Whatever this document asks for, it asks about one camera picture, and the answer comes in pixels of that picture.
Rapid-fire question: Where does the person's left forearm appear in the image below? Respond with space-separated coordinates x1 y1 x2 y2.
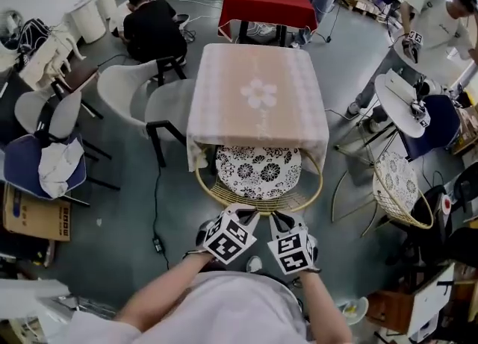
114 251 214 333

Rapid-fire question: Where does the person's white t-shirt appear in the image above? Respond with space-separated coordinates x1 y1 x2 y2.
70 269 313 344

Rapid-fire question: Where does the person's right forearm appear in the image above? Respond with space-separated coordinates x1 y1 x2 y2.
297 269 355 344

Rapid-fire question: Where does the crumpled white cloth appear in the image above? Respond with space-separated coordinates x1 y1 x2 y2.
37 137 86 199

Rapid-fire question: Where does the round white mirror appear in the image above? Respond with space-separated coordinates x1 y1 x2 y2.
0 8 25 42

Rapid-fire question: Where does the white armchair with black legs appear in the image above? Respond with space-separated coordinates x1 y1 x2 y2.
96 57 197 168

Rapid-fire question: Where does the black office chair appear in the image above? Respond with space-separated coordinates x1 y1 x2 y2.
384 184 455 273

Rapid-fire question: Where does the chrome wire rack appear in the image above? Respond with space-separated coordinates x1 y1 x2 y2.
55 295 117 323

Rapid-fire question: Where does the black desk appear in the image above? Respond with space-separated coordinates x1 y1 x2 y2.
0 69 39 143

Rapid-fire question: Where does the black striped bag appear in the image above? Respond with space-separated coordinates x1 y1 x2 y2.
16 17 52 57

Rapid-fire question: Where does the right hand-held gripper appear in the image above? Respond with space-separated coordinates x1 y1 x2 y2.
267 212 320 275

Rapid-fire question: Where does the red cloth covered table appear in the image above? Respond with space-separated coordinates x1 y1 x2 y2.
217 0 318 47

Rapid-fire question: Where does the round white side table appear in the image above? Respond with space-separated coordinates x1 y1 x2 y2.
333 72 431 155

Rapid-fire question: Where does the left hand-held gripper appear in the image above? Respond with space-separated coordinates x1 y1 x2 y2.
194 203 261 265

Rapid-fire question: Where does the person's right white shoe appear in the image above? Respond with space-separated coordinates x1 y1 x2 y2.
246 255 264 274

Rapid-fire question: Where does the pink lace tablecloth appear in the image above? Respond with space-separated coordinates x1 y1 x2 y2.
185 43 330 172

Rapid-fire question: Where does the blue shell chair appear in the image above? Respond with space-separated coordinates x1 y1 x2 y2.
400 93 463 161

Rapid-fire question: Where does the floral round seat cushion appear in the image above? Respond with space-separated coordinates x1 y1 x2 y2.
215 144 302 201
374 151 420 213

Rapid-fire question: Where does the blue cushioned chair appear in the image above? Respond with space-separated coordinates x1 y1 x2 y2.
2 133 121 208

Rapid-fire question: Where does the table with pink tablecloth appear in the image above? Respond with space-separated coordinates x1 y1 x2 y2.
185 43 330 172

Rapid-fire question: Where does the white panel box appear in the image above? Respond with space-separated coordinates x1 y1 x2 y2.
406 261 457 340

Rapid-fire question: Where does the black power adapter cable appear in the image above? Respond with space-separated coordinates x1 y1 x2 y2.
150 163 171 272

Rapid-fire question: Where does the brown cardboard box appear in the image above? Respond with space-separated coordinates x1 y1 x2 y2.
2 184 72 243

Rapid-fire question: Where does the cream ornate table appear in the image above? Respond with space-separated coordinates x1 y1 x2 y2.
17 23 87 90

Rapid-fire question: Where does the white cylinder bin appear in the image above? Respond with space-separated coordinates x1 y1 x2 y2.
95 0 119 21
69 0 108 45

